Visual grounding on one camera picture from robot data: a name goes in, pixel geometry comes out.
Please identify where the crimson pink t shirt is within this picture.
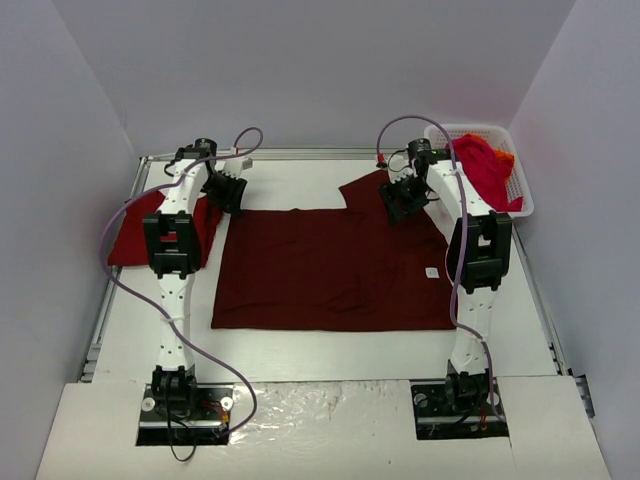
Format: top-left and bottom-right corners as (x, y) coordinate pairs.
(452, 133), (523, 212)

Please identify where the orange t shirt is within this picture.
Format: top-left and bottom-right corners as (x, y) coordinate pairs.
(494, 149), (515, 176)

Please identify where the thin black cable loop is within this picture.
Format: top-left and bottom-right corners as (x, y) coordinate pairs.
(167, 424), (197, 463)

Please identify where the folded red t shirt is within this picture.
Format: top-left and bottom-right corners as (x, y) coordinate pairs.
(107, 191), (223, 267)

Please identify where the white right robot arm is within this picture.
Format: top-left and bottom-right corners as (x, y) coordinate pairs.
(377, 138), (512, 413)

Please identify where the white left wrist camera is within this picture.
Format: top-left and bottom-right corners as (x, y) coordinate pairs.
(220, 155), (253, 179)

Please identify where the dark maroon t shirt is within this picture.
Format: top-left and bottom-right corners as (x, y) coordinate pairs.
(211, 171), (453, 332)

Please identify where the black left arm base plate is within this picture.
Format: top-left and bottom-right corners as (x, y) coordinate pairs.
(136, 384), (234, 447)

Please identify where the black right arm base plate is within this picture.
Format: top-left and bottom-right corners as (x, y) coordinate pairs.
(410, 381), (509, 441)

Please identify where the white plastic laundry basket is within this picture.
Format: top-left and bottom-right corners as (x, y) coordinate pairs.
(424, 124), (534, 225)

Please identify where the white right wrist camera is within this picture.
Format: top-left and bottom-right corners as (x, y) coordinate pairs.
(376, 151), (416, 185)

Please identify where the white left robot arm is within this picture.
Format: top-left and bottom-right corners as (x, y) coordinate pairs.
(143, 138), (247, 418)

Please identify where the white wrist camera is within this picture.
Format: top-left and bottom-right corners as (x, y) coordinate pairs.
(376, 151), (416, 185)
(220, 155), (253, 179)

